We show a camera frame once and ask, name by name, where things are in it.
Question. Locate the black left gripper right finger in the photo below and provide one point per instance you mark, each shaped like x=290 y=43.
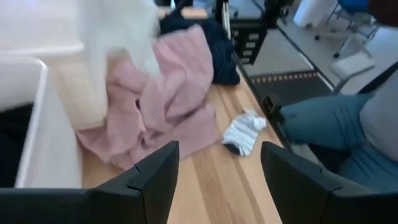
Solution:
x=311 y=202

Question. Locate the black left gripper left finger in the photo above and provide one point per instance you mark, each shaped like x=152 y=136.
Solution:
x=124 y=205

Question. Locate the striped sock with paper tag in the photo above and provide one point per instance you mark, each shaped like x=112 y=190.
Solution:
x=244 y=133

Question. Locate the white mesh basket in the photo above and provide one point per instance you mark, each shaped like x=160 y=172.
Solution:
x=59 y=140
x=87 y=102

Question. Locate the pink garment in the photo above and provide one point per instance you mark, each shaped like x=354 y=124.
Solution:
x=174 y=102

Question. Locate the navy dotted garment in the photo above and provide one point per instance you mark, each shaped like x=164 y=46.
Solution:
x=222 y=59

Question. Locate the person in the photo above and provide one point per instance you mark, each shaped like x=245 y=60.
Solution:
x=326 y=121

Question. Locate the black hazard-striped floor mat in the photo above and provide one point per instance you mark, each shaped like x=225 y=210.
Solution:
x=289 y=90

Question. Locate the white bin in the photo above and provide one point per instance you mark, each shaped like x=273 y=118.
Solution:
x=314 y=12

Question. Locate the blue office chair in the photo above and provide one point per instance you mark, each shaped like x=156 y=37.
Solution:
x=354 y=4

